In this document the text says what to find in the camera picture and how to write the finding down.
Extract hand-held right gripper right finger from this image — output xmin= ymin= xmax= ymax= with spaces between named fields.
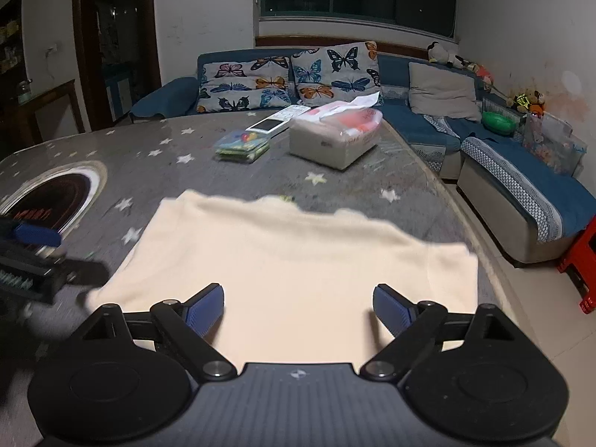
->
xmin=359 ymin=283 xmax=527 ymax=380

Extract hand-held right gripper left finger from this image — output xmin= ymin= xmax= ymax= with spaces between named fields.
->
xmin=70 ymin=283 xmax=238 ymax=380

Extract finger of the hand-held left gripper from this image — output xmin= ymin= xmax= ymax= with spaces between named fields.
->
xmin=0 ymin=219 xmax=63 ymax=248

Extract cream sweater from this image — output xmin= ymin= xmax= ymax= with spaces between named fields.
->
xmin=88 ymin=189 xmax=480 ymax=373

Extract round black induction cooktop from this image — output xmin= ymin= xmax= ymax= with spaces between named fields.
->
xmin=0 ymin=161 xmax=108 ymax=238

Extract grey star print tablecloth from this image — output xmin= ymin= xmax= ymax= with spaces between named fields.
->
xmin=0 ymin=105 xmax=513 ymax=383

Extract dark wooden side table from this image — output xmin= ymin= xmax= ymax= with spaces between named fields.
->
xmin=0 ymin=79 xmax=87 ymax=150

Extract clear box of colourful pieces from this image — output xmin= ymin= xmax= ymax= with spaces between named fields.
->
xmin=215 ymin=130 xmax=272 ymax=164

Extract beige tissue box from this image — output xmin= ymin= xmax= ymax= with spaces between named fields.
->
xmin=289 ymin=94 xmax=383 ymax=171

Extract blue corner sofa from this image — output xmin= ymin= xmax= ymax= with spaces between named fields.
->
xmin=129 ymin=47 xmax=596 ymax=264

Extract red plastic stool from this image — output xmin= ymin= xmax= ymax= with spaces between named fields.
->
xmin=557 ymin=216 xmax=596 ymax=315

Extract white remote control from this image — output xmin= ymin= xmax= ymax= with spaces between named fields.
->
xmin=246 ymin=105 xmax=312 ymax=135

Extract wooden shelf with small goods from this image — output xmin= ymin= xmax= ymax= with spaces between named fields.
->
xmin=0 ymin=0 xmax=24 ymax=75

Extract green bowl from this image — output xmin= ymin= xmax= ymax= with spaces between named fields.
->
xmin=481 ymin=111 xmax=517 ymax=133

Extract plain grey pillow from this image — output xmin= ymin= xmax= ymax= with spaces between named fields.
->
xmin=409 ymin=61 xmax=482 ymax=122

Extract butterfly print pillow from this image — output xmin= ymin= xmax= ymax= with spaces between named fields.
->
xmin=291 ymin=41 xmax=383 ymax=107
xmin=196 ymin=56 xmax=293 ymax=113

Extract clear plastic storage box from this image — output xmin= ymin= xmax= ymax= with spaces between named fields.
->
xmin=522 ymin=111 xmax=587 ymax=178

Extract pink and orange plush toys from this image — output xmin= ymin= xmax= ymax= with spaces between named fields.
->
xmin=472 ymin=63 xmax=495 ymax=91

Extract black and white plush toy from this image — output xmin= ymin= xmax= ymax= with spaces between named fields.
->
xmin=427 ymin=41 xmax=469 ymax=68

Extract dark wooden door frame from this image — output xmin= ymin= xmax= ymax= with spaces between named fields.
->
xmin=72 ymin=0 xmax=163 ymax=129

